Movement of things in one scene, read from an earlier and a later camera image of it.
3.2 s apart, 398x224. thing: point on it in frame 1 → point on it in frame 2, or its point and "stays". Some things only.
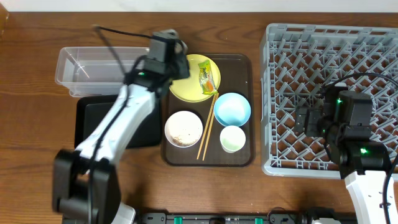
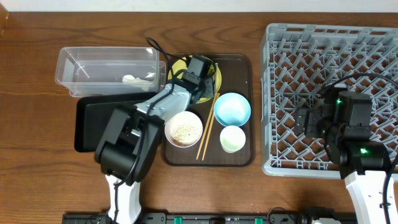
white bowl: (183, 129) stays
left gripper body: (181, 69) → (208, 82)
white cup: (232, 138) stays
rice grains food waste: (185, 135) stays
